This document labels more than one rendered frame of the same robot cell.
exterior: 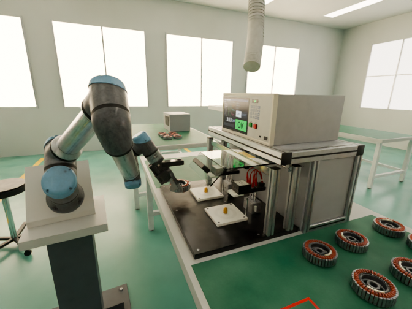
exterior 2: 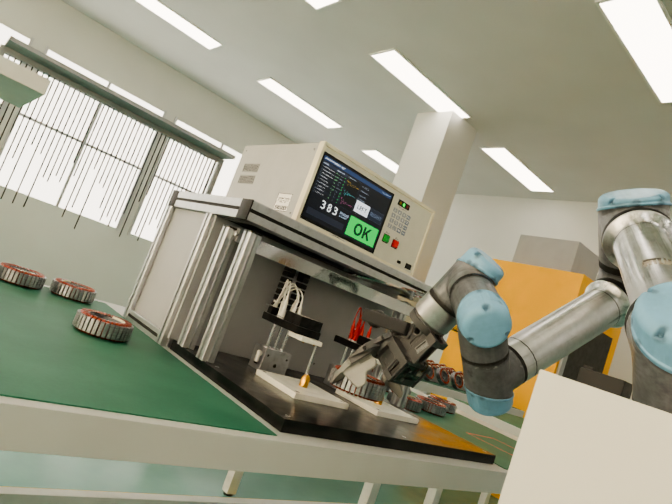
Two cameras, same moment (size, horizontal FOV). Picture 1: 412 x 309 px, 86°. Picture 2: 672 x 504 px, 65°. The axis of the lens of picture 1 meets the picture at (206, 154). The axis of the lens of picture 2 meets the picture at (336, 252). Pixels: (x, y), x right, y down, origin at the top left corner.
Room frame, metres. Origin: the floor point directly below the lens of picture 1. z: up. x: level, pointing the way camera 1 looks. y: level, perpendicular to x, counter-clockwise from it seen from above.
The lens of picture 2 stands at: (1.50, 1.09, 0.95)
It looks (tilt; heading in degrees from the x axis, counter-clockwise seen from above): 6 degrees up; 253
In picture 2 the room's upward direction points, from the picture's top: 20 degrees clockwise
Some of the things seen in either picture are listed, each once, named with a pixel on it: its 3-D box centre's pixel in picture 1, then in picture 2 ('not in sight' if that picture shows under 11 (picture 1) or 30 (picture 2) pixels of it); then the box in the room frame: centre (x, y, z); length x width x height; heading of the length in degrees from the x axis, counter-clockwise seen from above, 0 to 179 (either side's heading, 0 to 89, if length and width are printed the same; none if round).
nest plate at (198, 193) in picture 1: (205, 192); (301, 389); (1.15, 0.00, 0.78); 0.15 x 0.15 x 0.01; 22
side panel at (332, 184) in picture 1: (330, 192); not in sight; (0.88, -0.54, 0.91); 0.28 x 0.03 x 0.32; 112
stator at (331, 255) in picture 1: (319, 252); (404, 400); (0.68, -0.42, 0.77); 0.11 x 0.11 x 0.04
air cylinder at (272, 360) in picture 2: (228, 185); (270, 359); (1.20, -0.14, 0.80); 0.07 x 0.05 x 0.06; 22
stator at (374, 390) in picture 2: (179, 185); (357, 383); (1.09, 0.14, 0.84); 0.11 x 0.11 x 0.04
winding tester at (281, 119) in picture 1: (275, 114); (327, 210); (1.14, -0.35, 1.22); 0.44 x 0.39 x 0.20; 22
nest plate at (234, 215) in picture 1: (225, 213); (376, 405); (0.92, -0.09, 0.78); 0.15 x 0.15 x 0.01; 22
